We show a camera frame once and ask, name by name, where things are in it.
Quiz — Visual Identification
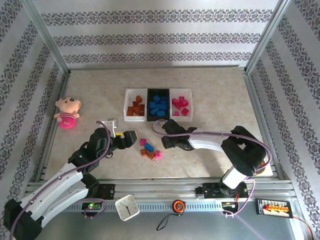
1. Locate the pink plush doll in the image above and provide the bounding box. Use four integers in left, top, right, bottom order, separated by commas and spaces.
54, 96, 82, 130

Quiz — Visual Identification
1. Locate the white square clock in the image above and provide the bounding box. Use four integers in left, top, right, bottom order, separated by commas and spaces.
114, 194, 140, 222

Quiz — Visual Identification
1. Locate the aluminium frame rail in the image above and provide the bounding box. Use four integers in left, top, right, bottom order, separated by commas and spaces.
67, 64, 247, 73
241, 71, 286, 181
34, 71, 73, 183

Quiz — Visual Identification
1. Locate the small connector board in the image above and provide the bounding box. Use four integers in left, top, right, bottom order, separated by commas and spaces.
221, 200, 239, 210

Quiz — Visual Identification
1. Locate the aluminium frame corner post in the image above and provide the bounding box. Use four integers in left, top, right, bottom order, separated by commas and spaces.
21, 0, 71, 74
244, 0, 294, 74

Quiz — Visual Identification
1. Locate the black plastic bin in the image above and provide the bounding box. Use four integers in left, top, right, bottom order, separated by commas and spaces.
146, 87, 172, 123

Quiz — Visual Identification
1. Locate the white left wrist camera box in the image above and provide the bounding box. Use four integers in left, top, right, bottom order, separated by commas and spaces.
106, 118, 120, 138

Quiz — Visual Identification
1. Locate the black power distribution board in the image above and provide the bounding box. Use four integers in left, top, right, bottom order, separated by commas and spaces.
254, 198, 291, 219

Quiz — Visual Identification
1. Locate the slotted metal rail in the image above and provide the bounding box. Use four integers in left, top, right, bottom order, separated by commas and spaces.
68, 201, 258, 212

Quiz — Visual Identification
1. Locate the black orange tape measure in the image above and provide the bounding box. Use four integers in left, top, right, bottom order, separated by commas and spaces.
156, 199, 186, 231

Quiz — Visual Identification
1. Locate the orange wire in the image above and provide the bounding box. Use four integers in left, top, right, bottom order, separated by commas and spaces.
289, 214, 314, 240

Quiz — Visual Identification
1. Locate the small circuit board with lights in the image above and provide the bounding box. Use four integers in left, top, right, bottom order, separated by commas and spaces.
81, 201, 102, 211

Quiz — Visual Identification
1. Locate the white plastic bin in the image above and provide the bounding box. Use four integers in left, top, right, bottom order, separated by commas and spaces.
169, 87, 195, 122
123, 87, 149, 123

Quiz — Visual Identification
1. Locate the brown tape roll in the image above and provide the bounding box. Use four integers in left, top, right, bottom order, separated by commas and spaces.
253, 159, 268, 176

